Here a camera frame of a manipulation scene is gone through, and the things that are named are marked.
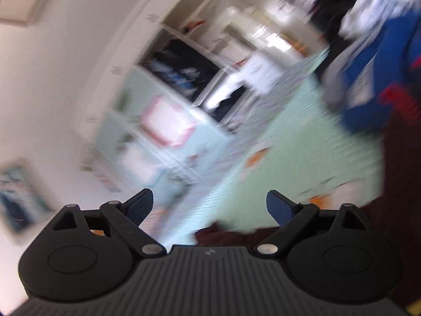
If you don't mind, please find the white dotted garment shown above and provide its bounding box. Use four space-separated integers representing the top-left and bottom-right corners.
339 0 421 51

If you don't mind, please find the dark red-trimmed garment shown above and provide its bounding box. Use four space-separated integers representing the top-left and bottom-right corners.
377 84 421 121

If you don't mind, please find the framed wall picture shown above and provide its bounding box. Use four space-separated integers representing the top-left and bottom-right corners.
0 159 51 245

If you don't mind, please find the grey maroon raglan sweatshirt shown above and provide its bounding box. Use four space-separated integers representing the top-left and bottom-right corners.
194 105 421 307

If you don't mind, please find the green bee-print bedspread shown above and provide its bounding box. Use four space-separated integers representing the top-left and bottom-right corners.
197 53 386 239

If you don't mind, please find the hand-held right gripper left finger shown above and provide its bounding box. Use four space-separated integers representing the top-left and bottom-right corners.
53 188 167 258

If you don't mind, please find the blue garment with white label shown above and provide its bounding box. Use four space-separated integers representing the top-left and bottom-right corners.
320 15 421 134

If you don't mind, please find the sliding-door wardrobe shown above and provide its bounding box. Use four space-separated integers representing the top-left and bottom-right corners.
76 0 329 193

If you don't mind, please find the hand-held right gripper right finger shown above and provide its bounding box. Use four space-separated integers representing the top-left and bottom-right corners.
252 190 369 258

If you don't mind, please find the pink-framed poster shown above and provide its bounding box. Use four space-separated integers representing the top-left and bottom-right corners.
140 95 198 148

